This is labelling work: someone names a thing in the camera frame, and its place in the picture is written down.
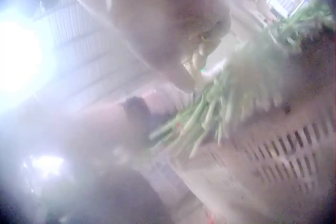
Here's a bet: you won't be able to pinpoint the person's right hand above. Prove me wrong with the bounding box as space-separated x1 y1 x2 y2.
67 0 232 93

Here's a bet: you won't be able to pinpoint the person's right fingers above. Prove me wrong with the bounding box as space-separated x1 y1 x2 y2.
181 26 223 88

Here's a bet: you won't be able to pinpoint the bunch of green vegetable stalks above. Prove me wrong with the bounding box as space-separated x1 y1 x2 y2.
148 0 335 159

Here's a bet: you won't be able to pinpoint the black wrist band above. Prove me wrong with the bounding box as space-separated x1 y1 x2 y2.
122 97 154 132

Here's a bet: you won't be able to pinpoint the white slatted plastic crate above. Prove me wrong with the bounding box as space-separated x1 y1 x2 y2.
168 108 336 224

